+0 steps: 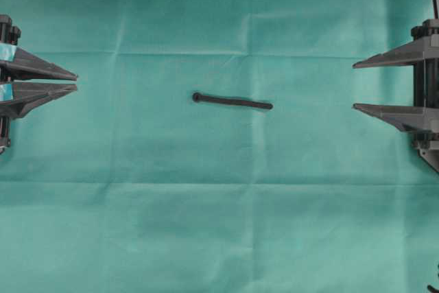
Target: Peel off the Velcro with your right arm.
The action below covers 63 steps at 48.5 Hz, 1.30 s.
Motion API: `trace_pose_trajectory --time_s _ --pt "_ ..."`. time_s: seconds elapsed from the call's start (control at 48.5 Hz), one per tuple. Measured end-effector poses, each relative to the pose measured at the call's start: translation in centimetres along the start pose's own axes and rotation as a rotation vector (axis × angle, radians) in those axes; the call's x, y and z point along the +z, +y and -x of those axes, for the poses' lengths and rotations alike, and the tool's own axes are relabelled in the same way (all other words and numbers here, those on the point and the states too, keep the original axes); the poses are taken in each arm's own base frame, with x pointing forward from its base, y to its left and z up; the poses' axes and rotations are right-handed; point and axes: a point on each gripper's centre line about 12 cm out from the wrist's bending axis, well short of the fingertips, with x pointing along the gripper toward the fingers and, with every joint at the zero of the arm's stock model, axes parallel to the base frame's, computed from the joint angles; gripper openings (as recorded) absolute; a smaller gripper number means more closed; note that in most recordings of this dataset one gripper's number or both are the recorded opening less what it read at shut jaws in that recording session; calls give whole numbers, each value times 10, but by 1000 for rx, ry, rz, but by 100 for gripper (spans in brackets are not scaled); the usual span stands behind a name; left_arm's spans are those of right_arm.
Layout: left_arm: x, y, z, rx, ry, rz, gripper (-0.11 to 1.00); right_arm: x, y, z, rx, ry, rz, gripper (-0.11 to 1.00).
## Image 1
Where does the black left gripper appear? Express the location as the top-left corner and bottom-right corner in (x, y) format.
(1, 14), (78, 154)

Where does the green table cloth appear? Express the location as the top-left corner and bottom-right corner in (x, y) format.
(1, 0), (438, 292)

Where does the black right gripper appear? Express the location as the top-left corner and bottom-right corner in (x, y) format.
(353, 19), (438, 171)

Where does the black cable bottom right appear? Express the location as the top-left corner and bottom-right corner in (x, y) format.
(426, 261), (439, 293)

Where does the black velcro strap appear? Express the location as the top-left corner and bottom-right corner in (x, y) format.
(191, 92), (274, 111)

